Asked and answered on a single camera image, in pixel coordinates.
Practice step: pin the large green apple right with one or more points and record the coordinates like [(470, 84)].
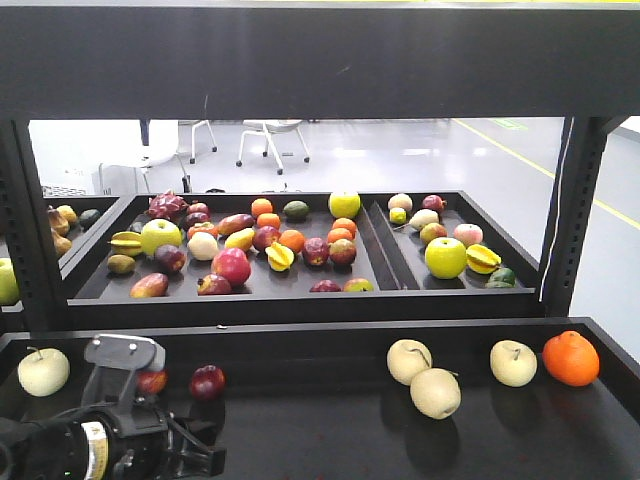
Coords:
[(445, 258)]

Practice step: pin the dark red plum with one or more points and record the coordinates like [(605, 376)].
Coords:
[(151, 382), (207, 383)]

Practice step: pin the pale pear far right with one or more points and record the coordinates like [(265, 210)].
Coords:
[(513, 363)]

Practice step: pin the red apple middle tray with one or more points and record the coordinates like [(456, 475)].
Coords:
[(232, 264)]

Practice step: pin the pale pear back middle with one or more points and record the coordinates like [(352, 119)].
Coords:
[(406, 358)]

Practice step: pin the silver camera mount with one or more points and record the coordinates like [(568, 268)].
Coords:
[(117, 359)]

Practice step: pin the orange tangerine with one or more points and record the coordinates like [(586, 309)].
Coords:
[(571, 359)]

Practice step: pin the black fruit stand left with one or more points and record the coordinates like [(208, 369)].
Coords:
[(39, 270)]

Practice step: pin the large green apple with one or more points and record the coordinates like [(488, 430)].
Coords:
[(159, 232), (445, 258)]

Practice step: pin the pale pear front middle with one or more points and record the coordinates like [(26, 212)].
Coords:
[(435, 393)]

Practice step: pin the dark red plum right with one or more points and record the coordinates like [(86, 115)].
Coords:
[(207, 383)]

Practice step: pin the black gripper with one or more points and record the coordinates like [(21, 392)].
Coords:
[(151, 442)]

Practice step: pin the yellow green apple back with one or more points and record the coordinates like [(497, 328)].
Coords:
[(344, 204)]

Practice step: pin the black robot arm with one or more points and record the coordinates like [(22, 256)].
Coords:
[(102, 442)]

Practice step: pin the large green apple left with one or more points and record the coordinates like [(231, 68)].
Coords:
[(159, 232)]

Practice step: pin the yellow starfruit right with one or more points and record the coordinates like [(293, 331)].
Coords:
[(482, 260)]

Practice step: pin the black fruit display stand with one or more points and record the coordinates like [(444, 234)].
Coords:
[(303, 343)]

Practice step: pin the dark red plum left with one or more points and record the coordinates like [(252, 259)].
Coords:
[(151, 382)]

